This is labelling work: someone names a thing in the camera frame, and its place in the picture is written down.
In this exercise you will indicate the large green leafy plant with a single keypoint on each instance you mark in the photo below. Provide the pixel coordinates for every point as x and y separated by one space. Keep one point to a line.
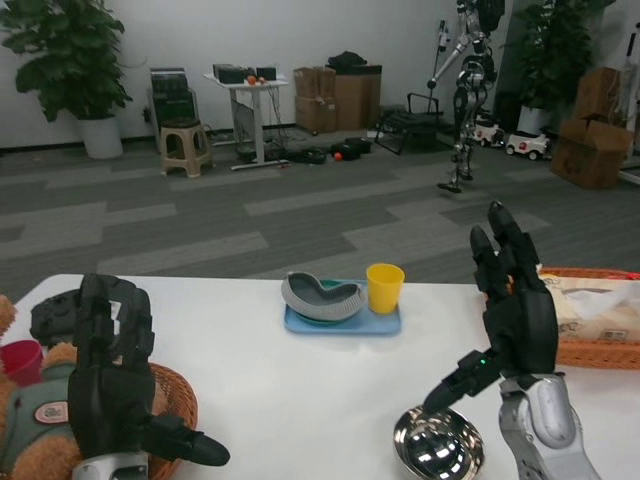
70 55

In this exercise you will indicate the brown teddy bear green vest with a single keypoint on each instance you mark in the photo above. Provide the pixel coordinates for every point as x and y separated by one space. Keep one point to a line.
35 410

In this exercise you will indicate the small black desk device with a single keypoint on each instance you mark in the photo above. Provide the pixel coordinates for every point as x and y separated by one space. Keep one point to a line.
266 74

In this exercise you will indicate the black floor cases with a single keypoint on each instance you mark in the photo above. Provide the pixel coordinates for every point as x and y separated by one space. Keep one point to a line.
352 148

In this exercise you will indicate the black equipment rack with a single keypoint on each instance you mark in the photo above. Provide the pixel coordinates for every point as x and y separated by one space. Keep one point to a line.
172 97

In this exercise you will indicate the white round plant pot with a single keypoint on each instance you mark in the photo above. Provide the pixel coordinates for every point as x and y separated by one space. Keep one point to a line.
100 137

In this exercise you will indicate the silver black humanoid robot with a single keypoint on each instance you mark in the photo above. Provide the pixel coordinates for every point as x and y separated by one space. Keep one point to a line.
472 80

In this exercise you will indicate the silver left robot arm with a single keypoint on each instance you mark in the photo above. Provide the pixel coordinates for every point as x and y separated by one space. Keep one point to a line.
110 467

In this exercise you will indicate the red plastic cup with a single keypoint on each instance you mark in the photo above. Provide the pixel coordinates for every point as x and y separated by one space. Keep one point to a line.
20 360

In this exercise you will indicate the round brown wicker basket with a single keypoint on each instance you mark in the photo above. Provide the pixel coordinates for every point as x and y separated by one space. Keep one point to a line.
187 395

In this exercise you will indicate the large brown cardboard box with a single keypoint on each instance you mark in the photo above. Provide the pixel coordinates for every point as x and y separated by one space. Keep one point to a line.
357 100

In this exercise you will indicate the yellow plastic cup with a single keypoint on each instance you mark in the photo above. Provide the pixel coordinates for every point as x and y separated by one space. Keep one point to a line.
384 290

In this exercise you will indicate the open brown cardboard box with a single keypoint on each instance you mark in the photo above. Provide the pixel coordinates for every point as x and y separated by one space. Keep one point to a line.
590 157

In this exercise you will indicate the beige plastic stool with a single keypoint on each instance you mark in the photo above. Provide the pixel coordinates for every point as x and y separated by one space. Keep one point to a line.
186 152

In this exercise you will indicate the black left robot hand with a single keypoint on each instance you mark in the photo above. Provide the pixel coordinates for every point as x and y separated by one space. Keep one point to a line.
105 405

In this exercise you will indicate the orange rectangular wicker tray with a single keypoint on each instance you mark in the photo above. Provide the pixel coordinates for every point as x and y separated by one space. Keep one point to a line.
590 357

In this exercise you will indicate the light blue tray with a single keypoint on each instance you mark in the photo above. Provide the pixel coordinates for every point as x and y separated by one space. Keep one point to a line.
370 325

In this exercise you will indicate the stacked flat cardboard boxes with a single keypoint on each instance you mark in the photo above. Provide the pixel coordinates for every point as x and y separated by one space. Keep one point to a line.
312 102

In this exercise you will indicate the large black desk device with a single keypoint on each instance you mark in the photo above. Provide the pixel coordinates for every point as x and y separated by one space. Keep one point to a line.
228 74

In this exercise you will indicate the red and white tissue box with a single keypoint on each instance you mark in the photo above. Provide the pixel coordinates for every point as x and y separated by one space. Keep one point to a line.
595 320

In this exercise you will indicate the long white toy car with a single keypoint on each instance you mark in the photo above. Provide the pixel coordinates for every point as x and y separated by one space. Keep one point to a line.
527 145

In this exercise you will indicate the black folding cot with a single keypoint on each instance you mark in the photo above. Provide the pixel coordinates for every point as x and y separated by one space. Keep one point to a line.
412 127

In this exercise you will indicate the shiny metal bowl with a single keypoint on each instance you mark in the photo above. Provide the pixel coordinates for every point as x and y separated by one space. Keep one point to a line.
440 445

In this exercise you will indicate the black game controller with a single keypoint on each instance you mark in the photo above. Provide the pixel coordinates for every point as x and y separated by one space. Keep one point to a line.
52 320

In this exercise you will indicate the white standing desk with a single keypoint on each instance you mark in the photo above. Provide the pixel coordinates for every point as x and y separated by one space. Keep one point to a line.
257 87

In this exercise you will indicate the grey knitted basket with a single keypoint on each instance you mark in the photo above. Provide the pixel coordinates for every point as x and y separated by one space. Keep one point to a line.
330 310

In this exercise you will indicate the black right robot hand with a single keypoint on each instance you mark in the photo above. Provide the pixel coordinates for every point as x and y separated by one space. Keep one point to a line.
520 325

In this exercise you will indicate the black bag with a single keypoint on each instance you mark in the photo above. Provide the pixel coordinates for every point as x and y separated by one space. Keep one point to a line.
346 60

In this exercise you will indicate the small white toy car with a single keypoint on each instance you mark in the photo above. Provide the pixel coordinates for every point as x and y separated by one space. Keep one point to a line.
489 132

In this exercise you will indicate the grey computer tower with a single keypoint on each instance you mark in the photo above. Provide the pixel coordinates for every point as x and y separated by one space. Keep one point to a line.
246 127

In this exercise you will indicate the teal plate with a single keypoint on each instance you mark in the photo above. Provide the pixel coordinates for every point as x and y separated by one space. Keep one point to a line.
310 319

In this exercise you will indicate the tall green leafy plant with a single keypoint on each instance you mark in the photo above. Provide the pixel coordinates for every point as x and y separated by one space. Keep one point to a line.
555 50

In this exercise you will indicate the upright brown cardboard box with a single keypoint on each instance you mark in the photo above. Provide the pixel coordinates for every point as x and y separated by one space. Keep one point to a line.
597 95

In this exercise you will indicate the white square plant pot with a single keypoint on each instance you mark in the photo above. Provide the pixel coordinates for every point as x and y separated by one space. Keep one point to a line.
534 121

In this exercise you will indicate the white stick on pole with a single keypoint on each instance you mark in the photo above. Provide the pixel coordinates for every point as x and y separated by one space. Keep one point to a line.
442 40

